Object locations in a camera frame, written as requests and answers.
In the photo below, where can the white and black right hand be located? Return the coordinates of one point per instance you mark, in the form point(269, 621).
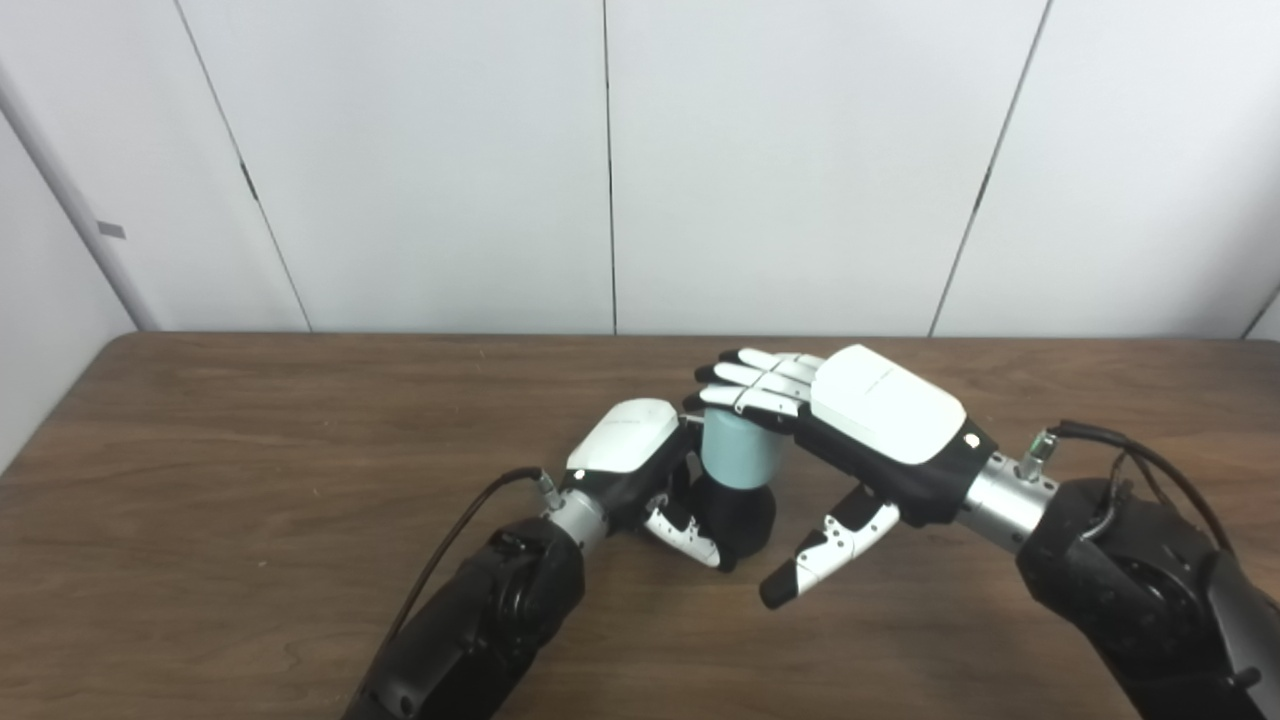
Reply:
point(885, 410)

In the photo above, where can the white and black left hand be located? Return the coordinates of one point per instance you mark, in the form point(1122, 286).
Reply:
point(625, 440)

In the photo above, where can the black nozzle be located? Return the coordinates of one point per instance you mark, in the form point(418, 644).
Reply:
point(740, 525)

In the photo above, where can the black panel hinge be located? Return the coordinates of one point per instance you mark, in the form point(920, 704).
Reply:
point(249, 182)

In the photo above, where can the small grey wall label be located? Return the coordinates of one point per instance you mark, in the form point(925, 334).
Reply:
point(111, 230)

